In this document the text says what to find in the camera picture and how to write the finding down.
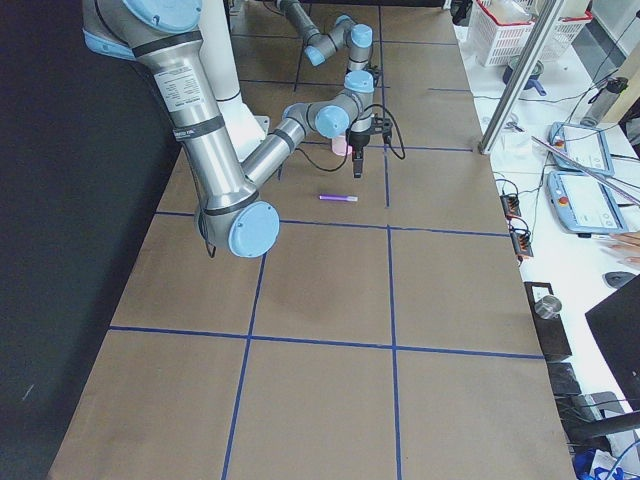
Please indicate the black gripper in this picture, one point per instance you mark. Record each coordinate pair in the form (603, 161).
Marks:
(358, 139)

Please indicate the purple highlighter pen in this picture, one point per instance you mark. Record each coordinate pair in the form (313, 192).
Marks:
(338, 198)

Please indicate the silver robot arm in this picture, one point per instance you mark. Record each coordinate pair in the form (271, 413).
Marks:
(356, 37)
(186, 47)

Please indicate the pink mesh pen holder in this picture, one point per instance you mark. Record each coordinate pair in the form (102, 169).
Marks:
(339, 145)

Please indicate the white plastic basket red rim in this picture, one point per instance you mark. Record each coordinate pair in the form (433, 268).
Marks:
(499, 30)

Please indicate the black power strip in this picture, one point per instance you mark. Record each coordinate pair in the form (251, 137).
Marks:
(518, 228)

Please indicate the near blue teach pendant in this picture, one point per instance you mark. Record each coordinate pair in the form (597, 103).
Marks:
(582, 205)

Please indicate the blue teach pendant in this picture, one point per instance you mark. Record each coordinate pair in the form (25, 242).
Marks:
(585, 145)
(582, 205)

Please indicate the far blue teach pendant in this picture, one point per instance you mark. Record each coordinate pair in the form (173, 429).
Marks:
(585, 145)

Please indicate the clear water bottle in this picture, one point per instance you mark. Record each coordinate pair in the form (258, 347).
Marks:
(601, 103)

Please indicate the small metal cup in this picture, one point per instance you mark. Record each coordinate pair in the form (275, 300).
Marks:
(547, 307)

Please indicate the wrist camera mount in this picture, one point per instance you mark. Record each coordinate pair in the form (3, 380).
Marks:
(375, 72)
(384, 128)

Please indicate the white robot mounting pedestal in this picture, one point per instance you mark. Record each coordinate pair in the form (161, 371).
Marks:
(246, 130)

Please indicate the aluminium frame post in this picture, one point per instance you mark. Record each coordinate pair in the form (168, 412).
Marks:
(530, 54)

